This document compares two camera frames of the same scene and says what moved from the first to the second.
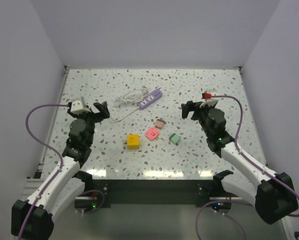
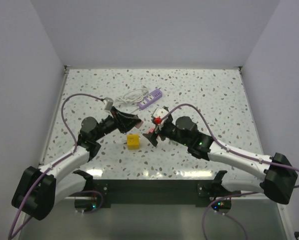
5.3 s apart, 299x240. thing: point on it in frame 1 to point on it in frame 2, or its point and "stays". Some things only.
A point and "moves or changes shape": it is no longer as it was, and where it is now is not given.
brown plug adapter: [159, 123] moves or changes shape
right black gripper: [190, 106] to [152, 137]
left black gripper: [102, 108] to [121, 119]
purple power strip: [152, 97] stays
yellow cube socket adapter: [133, 142] stays
